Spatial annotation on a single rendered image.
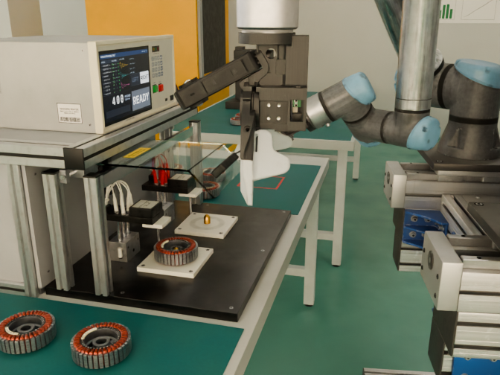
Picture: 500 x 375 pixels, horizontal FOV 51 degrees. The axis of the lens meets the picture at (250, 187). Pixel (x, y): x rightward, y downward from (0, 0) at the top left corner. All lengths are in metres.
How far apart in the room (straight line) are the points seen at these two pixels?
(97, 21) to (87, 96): 4.09
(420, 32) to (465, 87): 0.28
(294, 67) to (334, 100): 0.55
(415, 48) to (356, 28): 5.32
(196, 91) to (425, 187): 0.85
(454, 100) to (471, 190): 0.23
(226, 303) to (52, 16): 6.89
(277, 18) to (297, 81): 0.08
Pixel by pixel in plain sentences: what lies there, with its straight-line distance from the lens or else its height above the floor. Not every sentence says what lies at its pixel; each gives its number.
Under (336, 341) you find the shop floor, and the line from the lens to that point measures 2.44.
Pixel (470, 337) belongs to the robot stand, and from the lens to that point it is 0.99.
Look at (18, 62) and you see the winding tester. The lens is 1.33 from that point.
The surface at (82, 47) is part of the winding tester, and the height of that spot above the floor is 1.31.
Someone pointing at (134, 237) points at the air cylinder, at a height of 0.82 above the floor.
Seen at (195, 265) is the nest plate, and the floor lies 0.78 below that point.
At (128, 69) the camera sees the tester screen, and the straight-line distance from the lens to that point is 1.34.
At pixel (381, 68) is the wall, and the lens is 6.47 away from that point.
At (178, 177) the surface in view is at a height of 0.92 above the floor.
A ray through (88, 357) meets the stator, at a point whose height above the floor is 0.78.
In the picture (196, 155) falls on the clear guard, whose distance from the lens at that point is 1.21.
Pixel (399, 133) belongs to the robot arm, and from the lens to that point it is 1.18.
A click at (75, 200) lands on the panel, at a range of 1.38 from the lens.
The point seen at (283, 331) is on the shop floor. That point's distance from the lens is 2.47.
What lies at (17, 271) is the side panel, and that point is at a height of 0.80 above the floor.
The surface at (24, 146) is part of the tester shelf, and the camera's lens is 1.19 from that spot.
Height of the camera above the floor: 1.37
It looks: 18 degrees down
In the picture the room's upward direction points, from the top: straight up
